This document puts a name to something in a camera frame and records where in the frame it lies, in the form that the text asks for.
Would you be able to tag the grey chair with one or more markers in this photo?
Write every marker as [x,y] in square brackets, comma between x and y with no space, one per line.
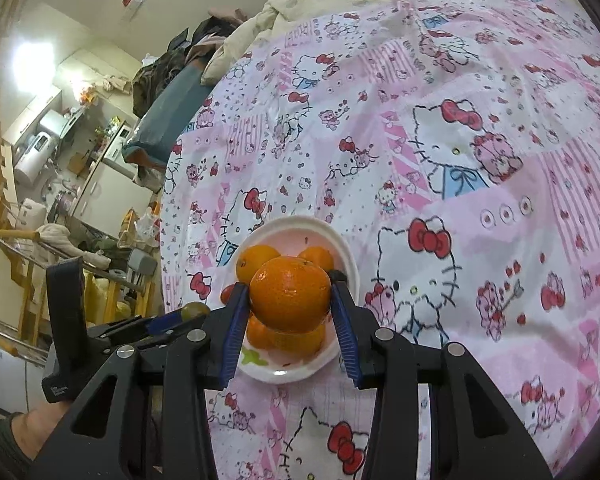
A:
[141,265]

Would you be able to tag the wooden railing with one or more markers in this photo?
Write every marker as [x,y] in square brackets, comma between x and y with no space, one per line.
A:
[5,232]

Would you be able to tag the pile of dark clothes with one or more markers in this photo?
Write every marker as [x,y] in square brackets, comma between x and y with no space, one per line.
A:
[180,55]

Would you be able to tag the white kitchen appliance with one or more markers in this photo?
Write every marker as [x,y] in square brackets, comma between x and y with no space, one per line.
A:
[32,160]

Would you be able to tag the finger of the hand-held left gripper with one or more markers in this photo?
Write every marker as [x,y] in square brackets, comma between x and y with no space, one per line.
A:
[165,324]
[172,335]

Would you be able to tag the glossy orange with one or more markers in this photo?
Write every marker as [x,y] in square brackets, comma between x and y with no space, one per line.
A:
[290,292]

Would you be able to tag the blue pillow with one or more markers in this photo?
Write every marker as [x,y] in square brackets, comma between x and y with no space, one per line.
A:
[165,120]

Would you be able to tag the pink plate with white rim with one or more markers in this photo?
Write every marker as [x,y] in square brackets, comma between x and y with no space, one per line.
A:
[290,232]

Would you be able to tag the large orange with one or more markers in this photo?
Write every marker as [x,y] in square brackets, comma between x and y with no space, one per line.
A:
[250,260]

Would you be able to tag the pink cartoon cat printed blanket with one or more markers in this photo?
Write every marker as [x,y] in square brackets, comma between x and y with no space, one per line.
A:
[430,160]

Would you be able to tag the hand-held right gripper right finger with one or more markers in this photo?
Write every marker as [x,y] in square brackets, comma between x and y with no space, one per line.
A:
[347,335]

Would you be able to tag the white low cabinet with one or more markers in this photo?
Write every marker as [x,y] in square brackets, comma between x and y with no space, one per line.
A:
[105,190]

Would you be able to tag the beige towel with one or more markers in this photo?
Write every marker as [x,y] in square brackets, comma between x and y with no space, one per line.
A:
[65,242]

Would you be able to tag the small red tomato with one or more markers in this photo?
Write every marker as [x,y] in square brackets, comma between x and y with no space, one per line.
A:
[226,293]

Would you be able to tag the small orange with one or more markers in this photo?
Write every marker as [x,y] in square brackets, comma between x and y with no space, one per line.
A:
[320,257]

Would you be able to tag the cream duvet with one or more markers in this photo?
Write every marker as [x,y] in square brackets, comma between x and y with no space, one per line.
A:
[280,15]

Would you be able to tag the green grape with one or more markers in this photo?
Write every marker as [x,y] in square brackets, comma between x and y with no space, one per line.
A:
[196,308]

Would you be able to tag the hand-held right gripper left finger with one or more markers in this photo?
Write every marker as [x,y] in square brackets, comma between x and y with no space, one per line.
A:
[232,330]

